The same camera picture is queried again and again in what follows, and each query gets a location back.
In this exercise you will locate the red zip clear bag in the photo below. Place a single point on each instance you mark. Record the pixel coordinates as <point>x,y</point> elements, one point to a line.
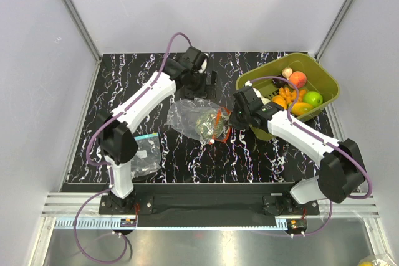
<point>183,114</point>

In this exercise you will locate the peach fruit toy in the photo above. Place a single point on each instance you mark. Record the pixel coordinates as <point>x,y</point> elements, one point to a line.
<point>298,79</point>

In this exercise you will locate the orange fruit toy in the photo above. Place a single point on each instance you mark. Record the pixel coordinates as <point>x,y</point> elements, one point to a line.
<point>280,100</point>

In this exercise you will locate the orange ginger root toy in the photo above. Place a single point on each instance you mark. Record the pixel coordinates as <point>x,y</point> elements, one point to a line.
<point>289,96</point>

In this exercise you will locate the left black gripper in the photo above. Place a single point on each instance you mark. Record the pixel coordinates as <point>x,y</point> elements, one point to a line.
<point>206,91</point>

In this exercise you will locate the bright green apple toy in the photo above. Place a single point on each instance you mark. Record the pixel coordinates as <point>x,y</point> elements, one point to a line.
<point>313,98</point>

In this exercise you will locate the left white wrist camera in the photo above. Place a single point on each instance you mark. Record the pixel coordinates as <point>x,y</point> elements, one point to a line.
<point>204,64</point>

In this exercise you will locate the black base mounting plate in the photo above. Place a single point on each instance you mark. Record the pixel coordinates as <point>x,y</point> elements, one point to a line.
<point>207,205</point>

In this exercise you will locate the pink garlic bulb toy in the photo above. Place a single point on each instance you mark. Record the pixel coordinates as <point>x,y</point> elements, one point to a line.
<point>287,72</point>

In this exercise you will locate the yellow orange mango toy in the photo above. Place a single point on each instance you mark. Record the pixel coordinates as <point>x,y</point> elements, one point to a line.
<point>300,108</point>

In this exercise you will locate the green netted melon toy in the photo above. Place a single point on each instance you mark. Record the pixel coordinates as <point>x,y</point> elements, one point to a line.
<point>209,125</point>

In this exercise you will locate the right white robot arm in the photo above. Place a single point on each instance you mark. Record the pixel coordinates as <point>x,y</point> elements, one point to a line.
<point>341,168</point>

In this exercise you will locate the blue zip clear bag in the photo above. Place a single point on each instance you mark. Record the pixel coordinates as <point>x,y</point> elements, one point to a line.
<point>147,159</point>

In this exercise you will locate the olive green plastic basket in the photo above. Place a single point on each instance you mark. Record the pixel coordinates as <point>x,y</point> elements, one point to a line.
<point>318,79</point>

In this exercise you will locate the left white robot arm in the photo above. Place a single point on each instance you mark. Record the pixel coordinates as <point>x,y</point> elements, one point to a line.
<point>186,72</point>

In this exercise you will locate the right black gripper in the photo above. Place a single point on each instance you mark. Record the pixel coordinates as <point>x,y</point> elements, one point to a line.
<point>234,122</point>

